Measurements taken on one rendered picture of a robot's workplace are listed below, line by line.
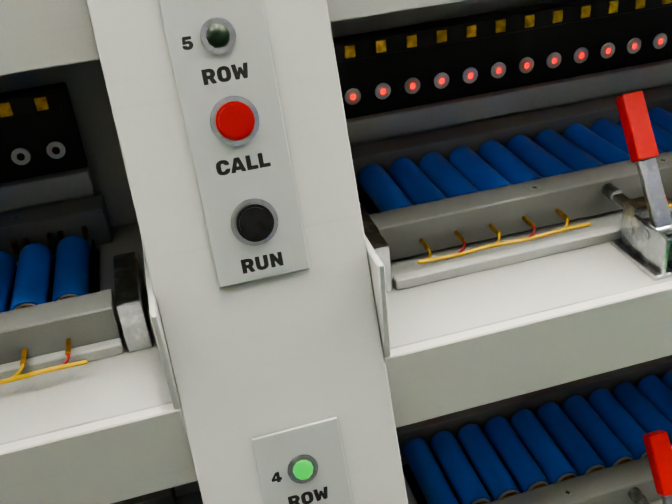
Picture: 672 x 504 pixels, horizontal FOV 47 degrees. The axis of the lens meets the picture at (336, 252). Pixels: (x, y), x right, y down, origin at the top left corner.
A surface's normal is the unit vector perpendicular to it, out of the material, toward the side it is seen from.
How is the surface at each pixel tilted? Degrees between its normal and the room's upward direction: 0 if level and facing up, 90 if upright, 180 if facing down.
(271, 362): 90
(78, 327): 108
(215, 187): 90
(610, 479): 18
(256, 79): 90
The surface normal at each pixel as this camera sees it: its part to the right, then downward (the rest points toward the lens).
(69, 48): 0.26, 0.47
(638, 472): -0.09, -0.85
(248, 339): 0.22, 0.19
